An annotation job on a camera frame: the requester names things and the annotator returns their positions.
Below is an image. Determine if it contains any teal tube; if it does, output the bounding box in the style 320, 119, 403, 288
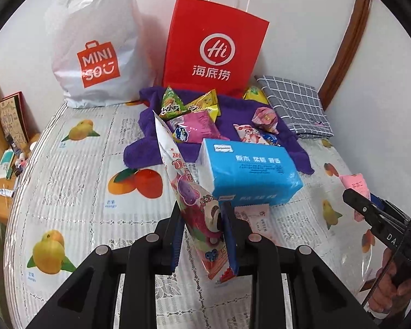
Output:
0, 151, 16, 180

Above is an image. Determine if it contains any black cable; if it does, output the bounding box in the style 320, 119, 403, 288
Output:
360, 197, 411, 312

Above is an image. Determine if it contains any yellow green snack packet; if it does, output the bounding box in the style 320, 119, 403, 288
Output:
243, 86, 270, 106

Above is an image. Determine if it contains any pale pink flat packet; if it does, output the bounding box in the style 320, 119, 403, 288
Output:
233, 204, 272, 242

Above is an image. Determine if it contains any white plastic shopping bag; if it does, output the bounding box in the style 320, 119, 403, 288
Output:
44, 0, 155, 108

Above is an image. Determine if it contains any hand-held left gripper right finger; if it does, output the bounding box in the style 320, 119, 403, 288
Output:
221, 202, 377, 329

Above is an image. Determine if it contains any grey checked folded cloth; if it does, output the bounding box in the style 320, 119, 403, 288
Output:
254, 75, 333, 139

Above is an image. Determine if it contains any red paper bag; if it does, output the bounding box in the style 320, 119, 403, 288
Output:
162, 0, 270, 98

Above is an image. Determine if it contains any pink wrapped candy packet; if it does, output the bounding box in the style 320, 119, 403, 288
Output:
252, 107, 279, 134

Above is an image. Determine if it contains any person's right hand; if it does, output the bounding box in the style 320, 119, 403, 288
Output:
367, 247, 411, 316

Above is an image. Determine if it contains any pink paper packet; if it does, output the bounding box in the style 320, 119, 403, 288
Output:
338, 174, 370, 223

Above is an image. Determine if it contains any yellow triangular snack packet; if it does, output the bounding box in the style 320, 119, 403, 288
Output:
185, 89, 221, 122

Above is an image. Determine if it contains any pink white snack packet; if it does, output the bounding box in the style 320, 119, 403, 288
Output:
233, 123, 266, 144

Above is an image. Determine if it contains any wooden desk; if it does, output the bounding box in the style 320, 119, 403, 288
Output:
0, 140, 38, 220

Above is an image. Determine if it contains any white bear print snack bag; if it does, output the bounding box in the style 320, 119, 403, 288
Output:
153, 110, 238, 283

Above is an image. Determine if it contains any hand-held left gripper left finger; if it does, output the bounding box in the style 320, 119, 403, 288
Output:
25, 200, 186, 329

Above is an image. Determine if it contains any blue tissue pack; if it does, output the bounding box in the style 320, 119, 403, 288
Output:
196, 138, 304, 208

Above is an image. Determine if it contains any brown wooden door frame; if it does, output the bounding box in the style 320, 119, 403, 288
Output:
318, 0, 374, 112

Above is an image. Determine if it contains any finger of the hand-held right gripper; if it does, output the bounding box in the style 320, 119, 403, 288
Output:
369, 193, 410, 225
342, 188, 384, 228

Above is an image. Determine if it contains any purple towel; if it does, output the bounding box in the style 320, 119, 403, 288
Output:
123, 86, 315, 175

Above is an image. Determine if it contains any small blue snack packet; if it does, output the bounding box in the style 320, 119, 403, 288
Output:
260, 132, 281, 147

